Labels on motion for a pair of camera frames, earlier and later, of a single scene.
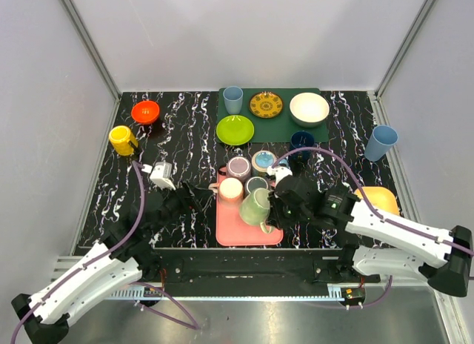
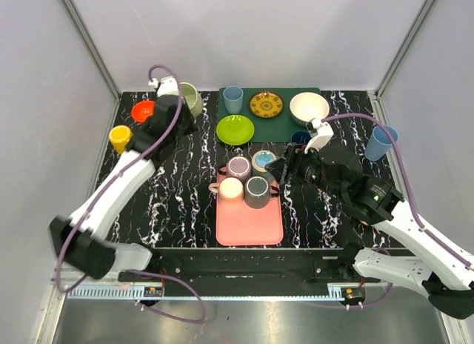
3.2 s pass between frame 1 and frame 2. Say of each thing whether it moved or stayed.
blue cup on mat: stayed
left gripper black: moved
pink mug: stayed
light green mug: moved
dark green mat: stayed
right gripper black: moved
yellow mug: stayed
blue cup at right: stayed
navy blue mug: stayed
